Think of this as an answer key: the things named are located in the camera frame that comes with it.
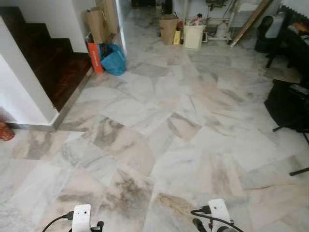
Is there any black metal stand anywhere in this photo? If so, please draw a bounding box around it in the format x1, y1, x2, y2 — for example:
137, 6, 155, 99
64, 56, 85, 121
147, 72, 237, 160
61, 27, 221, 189
273, 125, 309, 176

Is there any red round object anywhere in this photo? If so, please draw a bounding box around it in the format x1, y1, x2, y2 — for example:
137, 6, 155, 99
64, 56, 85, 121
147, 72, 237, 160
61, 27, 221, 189
0, 121, 15, 142

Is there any black fabric case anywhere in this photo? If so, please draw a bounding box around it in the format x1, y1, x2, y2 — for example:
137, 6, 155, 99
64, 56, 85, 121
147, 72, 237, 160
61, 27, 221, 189
264, 80, 309, 132

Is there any dark wooden staircase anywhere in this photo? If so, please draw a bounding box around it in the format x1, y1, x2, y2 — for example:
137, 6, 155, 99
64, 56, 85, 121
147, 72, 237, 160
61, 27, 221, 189
0, 6, 95, 113

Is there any blue plastic bag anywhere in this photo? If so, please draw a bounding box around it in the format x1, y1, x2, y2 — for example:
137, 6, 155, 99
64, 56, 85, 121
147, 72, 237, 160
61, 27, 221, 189
99, 43, 127, 77

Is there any orange box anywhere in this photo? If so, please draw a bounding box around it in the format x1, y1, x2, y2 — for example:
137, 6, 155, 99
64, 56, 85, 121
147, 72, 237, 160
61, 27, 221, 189
87, 42, 105, 74

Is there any white plastic bin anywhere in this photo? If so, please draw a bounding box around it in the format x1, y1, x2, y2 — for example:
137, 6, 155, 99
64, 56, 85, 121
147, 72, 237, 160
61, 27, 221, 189
183, 24, 206, 50

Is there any small yellow container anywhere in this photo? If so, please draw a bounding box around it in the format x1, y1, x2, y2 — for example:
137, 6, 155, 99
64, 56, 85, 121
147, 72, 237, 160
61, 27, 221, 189
172, 29, 182, 45

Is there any black chair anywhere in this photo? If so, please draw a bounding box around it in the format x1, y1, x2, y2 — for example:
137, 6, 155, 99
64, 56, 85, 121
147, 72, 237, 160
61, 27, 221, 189
254, 14, 293, 69

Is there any white plastic jug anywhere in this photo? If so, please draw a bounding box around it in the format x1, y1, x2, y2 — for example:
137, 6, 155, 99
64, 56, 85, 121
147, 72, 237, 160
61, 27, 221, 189
215, 22, 229, 40

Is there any small brown paper bag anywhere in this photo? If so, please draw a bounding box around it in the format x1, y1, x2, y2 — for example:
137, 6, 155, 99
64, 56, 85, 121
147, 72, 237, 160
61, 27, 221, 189
159, 15, 180, 45

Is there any black desk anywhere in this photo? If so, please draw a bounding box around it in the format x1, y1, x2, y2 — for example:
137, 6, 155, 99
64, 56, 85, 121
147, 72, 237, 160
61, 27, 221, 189
285, 0, 309, 78

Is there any large brown paper bag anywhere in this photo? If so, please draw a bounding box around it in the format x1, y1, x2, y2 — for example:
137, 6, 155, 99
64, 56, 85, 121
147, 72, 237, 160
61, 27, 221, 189
82, 0, 120, 45

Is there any long wooden plank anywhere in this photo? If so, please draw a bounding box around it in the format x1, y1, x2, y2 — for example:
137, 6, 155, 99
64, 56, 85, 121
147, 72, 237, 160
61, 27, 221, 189
230, 0, 275, 48

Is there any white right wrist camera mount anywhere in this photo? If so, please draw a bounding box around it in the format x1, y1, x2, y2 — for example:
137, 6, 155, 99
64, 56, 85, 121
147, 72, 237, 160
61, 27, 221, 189
208, 199, 233, 232

